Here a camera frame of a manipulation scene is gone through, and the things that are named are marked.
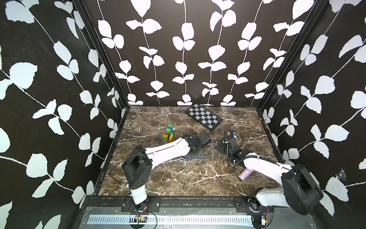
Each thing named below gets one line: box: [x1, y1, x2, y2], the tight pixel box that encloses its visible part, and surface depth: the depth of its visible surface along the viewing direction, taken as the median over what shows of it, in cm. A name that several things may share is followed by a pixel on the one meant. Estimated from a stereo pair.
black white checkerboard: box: [184, 103, 223, 132], surface depth 113 cm
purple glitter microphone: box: [237, 167, 254, 182], surface depth 83 cm
